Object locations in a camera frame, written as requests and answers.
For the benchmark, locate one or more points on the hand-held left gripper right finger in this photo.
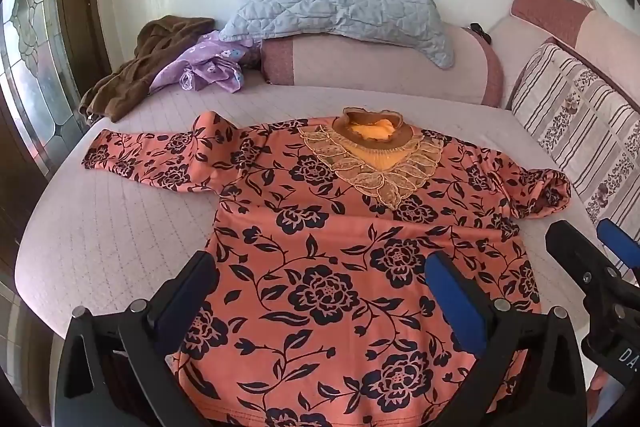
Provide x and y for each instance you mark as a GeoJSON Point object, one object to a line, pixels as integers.
{"type": "Point", "coordinates": [457, 302]}

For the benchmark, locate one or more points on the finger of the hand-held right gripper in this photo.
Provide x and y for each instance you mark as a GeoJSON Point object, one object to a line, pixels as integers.
{"type": "Point", "coordinates": [575, 257]}
{"type": "Point", "coordinates": [620, 239]}

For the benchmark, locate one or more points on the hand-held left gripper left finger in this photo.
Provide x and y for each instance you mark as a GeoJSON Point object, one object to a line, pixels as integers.
{"type": "Point", "coordinates": [187, 294]}

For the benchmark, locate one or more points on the orange floral long-sleeve shirt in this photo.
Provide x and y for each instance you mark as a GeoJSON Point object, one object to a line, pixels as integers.
{"type": "Point", "coordinates": [340, 257]}

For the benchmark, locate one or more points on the bed with white quilted sheet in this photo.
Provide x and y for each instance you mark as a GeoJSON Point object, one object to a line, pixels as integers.
{"type": "Point", "coordinates": [125, 217]}

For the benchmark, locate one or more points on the striped floral cushion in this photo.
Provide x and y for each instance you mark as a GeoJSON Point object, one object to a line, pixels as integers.
{"type": "Point", "coordinates": [575, 107]}

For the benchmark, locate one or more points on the brown fuzzy garment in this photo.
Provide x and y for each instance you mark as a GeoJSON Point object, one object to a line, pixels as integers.
{"type": "Point", "coordinates": [130, 72]}

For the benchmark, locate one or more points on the purple floral cloth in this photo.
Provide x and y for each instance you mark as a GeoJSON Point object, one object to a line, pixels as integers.
{"type": "Point", "coordinates": [210, 62]}

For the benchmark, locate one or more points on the pink padded sofa back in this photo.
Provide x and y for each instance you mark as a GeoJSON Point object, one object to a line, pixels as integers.
{"type": "Point", "coordinates": [550, 12]}

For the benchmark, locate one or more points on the small black object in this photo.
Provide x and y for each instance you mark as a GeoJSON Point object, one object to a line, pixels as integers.
{"type": "Point", "coordinates": [481, 32]}

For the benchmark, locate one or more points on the pink rolled bedding bolster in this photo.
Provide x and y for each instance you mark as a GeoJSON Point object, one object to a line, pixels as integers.
{"type": "Point", "coordinates": [375, 67]}

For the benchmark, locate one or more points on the stained glass window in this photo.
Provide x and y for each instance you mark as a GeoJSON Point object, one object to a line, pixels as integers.
{"type": "Point", "coordinates": [30, 57]}

